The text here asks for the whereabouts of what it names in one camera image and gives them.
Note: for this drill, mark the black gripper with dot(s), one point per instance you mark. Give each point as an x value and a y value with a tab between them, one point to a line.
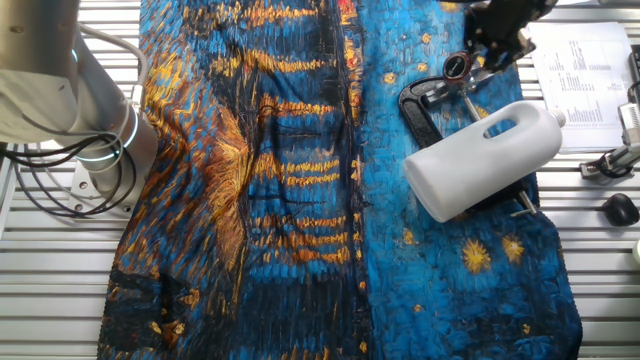
505	20

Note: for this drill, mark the silver lever base bracket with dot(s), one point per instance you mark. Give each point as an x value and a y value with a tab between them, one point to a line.
472	82

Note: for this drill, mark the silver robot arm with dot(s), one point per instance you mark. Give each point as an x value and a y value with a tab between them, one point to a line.
30	75

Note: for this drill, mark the black C-clamp with screw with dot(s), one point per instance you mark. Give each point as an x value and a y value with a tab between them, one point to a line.
415	115

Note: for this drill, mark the printed table paper sheet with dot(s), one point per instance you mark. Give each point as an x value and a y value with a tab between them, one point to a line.
590	100

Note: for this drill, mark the white plastic jug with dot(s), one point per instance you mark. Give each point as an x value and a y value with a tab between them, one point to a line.
475	160

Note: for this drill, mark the black keyboard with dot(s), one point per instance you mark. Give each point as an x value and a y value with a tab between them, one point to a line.
636	65

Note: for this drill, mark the grey metal clamp tool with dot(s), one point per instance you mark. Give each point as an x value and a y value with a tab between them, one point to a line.
615	160

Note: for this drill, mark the black rounded knob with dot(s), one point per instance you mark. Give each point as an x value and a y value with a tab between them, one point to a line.
620	210

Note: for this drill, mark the blue starry night cloth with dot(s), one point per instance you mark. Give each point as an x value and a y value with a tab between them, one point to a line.
300	200

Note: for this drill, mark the small white round object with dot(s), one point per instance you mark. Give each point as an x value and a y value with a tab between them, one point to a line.
637	252

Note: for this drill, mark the silver depth camera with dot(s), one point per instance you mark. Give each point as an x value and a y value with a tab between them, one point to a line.
631	125

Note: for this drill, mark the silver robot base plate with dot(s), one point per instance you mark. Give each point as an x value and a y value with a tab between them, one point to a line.
82	195

